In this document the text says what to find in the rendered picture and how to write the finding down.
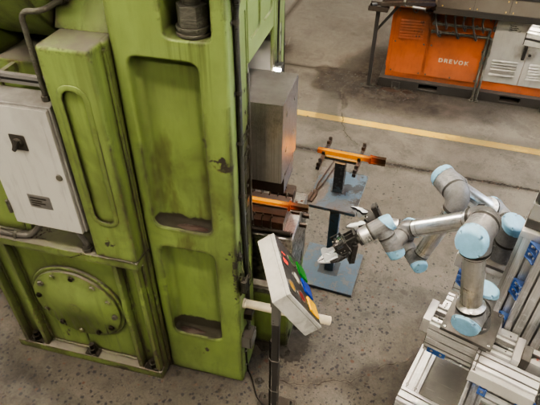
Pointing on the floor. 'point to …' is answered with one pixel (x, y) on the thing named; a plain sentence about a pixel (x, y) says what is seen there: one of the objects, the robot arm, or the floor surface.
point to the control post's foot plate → (279, 399)
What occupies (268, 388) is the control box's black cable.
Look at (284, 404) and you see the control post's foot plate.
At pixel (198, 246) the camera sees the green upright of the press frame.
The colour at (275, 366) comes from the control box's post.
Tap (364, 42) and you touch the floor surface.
